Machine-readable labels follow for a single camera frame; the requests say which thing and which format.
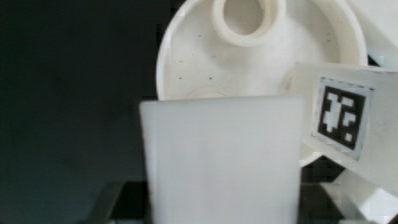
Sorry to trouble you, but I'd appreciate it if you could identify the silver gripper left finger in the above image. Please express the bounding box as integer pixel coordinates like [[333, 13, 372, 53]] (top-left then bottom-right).
[[87, 181, 151, 224]]

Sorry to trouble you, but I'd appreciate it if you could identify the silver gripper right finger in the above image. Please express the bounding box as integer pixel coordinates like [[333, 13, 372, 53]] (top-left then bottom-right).
[[297, 183, 345, 224]]

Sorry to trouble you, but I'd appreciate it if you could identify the white stool leg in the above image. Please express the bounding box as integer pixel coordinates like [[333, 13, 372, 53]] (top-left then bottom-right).
[[286, 63, 398, 196], [141, 96, 304, 224]]

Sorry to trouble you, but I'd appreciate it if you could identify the white round stool seat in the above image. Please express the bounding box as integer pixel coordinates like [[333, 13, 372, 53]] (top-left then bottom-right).
[[157, 0, 368, 100]]

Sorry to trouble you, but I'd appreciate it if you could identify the white U-shaped fence frame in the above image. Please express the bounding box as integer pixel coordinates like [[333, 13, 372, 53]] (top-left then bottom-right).
[[334, 0, 398, 224]]

